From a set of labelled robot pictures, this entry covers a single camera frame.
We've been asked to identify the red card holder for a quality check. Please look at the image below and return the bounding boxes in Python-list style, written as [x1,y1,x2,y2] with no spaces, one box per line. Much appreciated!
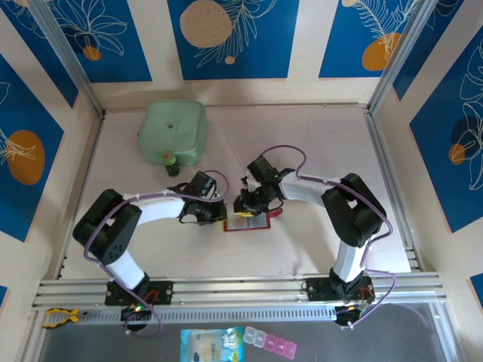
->
[222,206,283,233]

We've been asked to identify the mint green zip pouch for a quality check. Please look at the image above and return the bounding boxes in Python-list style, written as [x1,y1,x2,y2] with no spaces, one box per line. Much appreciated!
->
[136,99,208,167]

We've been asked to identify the blue snack packet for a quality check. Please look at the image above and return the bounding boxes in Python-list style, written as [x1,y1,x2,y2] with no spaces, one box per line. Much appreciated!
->
[180,326,245,362]

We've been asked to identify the white pink pill organizer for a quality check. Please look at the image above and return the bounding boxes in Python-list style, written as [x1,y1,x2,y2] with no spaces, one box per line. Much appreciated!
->
[242,326,298,359]

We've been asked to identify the yellow black pliers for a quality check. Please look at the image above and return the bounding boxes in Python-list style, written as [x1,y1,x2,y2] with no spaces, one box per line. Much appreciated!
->
[42,307,91,330]

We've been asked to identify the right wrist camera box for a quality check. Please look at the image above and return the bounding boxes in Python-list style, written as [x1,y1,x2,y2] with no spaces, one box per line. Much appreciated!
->
[241,172,260,192]

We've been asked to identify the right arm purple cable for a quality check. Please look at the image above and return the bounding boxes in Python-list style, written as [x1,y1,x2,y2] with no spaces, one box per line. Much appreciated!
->
[261,145,401,331]

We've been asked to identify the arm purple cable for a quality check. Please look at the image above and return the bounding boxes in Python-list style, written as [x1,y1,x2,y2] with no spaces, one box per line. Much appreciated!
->
[261,145,401,331]
[82,169,229,337]

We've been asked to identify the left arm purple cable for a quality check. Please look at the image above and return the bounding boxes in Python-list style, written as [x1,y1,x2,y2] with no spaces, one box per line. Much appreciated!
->
[82,169,229,337]

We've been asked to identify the aluminium mounting rail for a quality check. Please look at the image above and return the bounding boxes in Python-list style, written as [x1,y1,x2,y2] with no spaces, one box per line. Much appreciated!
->
[32,271,448,312]

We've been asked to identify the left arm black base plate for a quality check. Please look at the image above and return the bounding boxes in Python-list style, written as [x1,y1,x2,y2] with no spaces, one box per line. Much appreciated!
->
[104,280,174,307]

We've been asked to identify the slotted grey cable duct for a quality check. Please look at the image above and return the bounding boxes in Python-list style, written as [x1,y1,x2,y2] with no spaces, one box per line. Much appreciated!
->
[41,305,340,328]

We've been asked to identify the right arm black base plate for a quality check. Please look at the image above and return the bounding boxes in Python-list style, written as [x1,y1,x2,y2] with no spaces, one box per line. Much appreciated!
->
[305,277,375,302]

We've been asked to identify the aluminium side rail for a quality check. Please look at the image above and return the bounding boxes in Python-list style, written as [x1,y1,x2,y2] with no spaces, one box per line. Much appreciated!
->
[56,112,106,280]
[364,107,422,272]

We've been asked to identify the aluminium corner post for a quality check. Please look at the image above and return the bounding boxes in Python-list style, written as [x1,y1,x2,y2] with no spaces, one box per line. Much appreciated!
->
[28,0,107,117]
[368,0,438,116]

